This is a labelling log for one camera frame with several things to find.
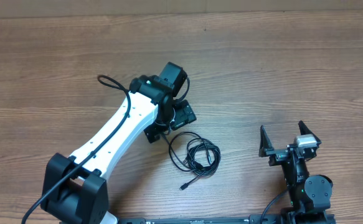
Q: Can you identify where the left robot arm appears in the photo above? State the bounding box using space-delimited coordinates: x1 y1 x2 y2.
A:
37 62 196 224

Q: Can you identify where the black usb cable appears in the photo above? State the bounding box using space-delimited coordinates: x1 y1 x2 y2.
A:
161 131 222 191

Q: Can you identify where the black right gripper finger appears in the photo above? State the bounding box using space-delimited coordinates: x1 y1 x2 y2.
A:
258 125 274 157
298 120 321 145

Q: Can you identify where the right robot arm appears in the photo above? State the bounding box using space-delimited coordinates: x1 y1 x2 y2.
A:
258 121 336 223

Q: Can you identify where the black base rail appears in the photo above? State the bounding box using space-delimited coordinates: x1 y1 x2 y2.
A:
118 214 286 224

